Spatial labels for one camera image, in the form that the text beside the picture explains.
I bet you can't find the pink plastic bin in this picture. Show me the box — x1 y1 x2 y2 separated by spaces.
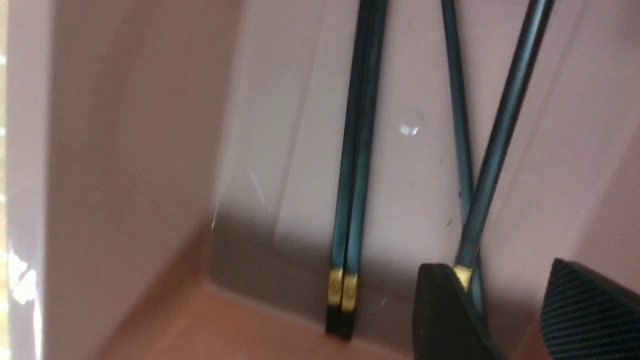
6 0 639 360

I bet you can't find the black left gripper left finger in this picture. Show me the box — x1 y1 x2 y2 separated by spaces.
412 263 506 360

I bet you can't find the black chopstick gold band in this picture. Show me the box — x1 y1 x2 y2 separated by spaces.
453 0 555 292

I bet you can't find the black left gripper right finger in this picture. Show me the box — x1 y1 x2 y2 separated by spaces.
541 258 640 360

